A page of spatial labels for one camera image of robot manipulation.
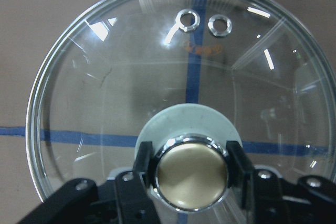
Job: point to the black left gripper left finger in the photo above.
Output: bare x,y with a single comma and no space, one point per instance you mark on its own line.
123,199

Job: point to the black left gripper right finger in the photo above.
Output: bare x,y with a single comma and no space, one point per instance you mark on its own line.
269,198

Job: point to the glass pot lid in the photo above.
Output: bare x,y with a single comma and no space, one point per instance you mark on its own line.
188,76

